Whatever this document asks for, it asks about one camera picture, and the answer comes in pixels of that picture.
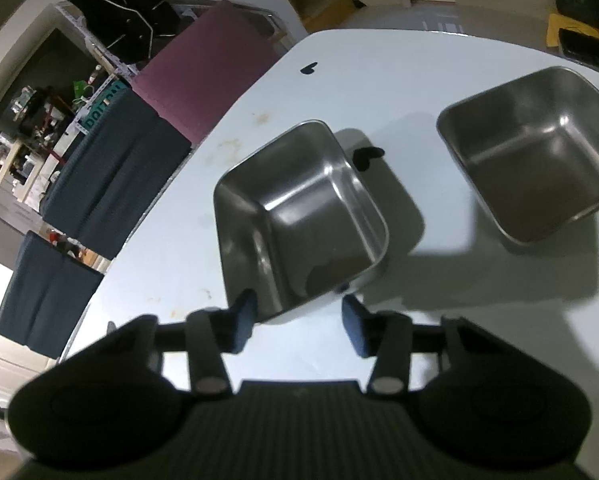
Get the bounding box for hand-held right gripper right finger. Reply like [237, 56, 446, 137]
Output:
[342, 294, 445, 395]

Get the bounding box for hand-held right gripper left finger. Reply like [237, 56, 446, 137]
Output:
[154, 288, 259, 395]

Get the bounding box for square steel container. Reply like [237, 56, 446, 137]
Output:
[213, 120, 391, 326]
[436, 66, 599, 248]

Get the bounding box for dark blue chair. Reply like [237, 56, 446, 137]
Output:
[42, 89, 192, 261]
[0, 230, 105, 361]

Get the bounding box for maroon chair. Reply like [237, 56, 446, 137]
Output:
[132, 0, 285, 146]

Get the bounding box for teal sign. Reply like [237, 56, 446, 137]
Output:
[80, 84, 131, 133]

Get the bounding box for white metal shelf rack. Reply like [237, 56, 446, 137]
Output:
[52, 0, 147, 136]

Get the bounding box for black folding rack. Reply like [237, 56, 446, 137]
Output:
[66, 0, 182, 66]

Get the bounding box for yellow stool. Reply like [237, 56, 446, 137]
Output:
[546, 11, 583, 53]

